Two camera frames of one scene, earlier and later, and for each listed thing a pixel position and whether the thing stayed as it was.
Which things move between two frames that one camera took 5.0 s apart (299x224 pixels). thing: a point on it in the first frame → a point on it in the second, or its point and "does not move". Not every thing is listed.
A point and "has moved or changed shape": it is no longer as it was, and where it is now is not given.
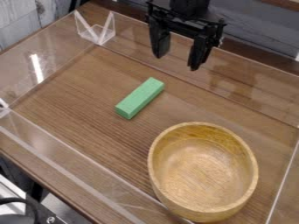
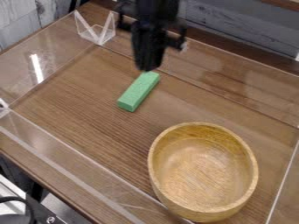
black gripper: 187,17 → 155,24
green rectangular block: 139,98 has moved or changed shape
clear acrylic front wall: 79,173 does not move
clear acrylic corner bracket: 97,34 does not move
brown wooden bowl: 202,171 does not move
